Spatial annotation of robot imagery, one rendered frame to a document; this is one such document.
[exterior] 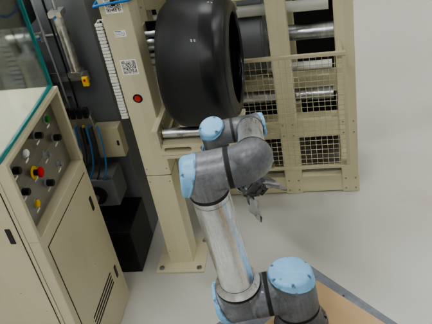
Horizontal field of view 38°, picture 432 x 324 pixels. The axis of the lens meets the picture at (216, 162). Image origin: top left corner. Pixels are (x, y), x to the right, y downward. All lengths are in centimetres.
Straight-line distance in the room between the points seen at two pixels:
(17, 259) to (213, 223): 104
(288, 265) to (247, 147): 58
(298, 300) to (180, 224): 132
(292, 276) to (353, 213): 161
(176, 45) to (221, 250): 99
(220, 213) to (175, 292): 164
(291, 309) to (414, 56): 337
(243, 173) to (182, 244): 177
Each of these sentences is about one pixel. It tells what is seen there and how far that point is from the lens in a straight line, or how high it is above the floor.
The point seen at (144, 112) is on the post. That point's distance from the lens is 290.
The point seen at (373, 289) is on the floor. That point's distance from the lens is 325.
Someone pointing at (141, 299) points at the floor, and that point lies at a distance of 339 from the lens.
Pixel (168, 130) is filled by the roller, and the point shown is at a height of 92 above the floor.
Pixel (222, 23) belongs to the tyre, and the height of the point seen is 140.
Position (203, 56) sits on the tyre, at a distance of 251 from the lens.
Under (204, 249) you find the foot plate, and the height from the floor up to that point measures 1.
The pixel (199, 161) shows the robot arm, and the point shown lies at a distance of 166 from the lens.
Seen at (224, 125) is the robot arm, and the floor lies 123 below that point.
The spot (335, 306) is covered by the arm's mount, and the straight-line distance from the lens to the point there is 234.
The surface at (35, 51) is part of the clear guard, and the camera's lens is 262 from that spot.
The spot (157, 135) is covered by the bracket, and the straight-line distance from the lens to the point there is 282.
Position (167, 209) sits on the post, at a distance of 324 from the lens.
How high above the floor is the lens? 241
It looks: 35 degrees down
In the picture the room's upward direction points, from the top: 11 degrees counter-clockwise
